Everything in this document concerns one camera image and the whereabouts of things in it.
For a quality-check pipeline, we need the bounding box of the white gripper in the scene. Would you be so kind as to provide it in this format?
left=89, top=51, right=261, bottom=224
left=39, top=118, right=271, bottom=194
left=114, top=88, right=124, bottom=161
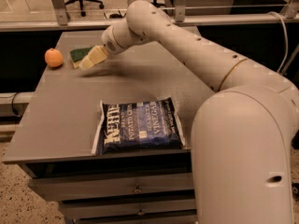
left=78, top=23, right=131, bottom=70

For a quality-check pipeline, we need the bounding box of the green and yellow sponge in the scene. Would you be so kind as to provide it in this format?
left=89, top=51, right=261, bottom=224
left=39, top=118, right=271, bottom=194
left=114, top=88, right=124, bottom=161
left=69, top=47, right=92, bottom=69

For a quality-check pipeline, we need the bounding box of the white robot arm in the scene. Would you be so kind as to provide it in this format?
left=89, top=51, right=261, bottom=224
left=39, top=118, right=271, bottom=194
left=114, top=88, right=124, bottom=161
left=79, top=0, right=299, bottom=224

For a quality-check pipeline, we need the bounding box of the orange fruit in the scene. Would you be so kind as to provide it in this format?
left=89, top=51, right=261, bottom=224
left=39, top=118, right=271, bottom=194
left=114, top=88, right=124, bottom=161
left=44, top=49, right=64, bottom=68

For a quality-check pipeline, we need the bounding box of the blue kettle chips bag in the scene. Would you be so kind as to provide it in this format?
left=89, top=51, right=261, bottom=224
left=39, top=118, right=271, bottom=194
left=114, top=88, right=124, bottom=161
left=92, top=97, right=185, bottom=154

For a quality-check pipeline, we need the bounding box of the grey drawer cabinet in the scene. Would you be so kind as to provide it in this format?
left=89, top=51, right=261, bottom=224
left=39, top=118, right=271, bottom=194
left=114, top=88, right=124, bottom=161
left=3, top=42, right=213, bottom=224

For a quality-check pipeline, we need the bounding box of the top drawer with knob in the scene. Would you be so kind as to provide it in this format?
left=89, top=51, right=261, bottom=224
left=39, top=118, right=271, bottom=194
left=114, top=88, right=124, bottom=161
left=29, top=173, right=193, bottom=202

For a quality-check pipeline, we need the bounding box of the drawer with knob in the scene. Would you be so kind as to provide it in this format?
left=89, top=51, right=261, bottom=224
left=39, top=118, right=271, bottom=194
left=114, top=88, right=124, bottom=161
left=29, top=173, right=193, bottom=202
left=59, top=199, right=196, bottom=219

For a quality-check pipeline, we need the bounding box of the middle drawer with knob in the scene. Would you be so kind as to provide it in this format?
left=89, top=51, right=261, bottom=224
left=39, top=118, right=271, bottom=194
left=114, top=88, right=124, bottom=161
left=59, top=199, right=196, bottom=219

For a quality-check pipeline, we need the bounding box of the bottom drawer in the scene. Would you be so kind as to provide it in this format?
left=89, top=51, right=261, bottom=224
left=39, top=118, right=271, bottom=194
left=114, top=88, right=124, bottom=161
left=76, top=213, right=196, bottom=224

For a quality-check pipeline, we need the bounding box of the metal railing frame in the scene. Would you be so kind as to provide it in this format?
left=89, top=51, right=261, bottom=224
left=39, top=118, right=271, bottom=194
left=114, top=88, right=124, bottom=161
left=0, top=0, right=299, bottom=32

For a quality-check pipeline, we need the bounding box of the white cable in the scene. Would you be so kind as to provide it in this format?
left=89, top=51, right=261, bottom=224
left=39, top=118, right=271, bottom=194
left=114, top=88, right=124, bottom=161
left=267, top=11, right=290, bottom=75

